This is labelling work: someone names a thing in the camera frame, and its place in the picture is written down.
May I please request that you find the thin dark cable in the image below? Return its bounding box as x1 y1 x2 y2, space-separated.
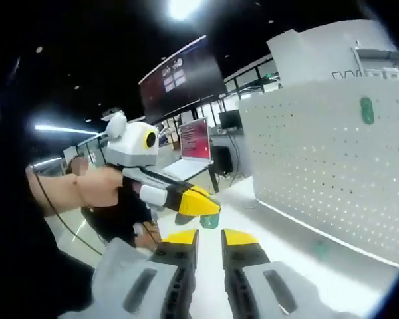
31 167 104 257

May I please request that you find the metal storage shelf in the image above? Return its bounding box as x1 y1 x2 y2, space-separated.
331 39 399 81

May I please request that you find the person's black shirt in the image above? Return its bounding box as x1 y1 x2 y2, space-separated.
0 212 99 319

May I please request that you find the person's left hand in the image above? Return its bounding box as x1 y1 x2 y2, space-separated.
78 165 156 249

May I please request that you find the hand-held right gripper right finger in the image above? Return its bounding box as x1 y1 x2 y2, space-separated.
221 228 323 319

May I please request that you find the black computer monitor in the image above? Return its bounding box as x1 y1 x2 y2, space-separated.
218 110 243 130

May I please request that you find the laptop with red screen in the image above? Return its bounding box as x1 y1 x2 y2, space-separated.
161 116 215 179

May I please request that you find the small laptop table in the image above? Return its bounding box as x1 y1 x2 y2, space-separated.
161 159 221 195

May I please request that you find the white square pillar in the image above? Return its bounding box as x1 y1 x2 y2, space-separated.
267 19 399 91

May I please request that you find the large dark wall screen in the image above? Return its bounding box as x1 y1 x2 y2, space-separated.
138 35 229 124

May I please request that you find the white perforated mounting plate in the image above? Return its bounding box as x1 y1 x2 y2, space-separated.
237 78 399 270

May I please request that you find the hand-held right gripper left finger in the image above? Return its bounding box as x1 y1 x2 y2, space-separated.
61 228 200 319

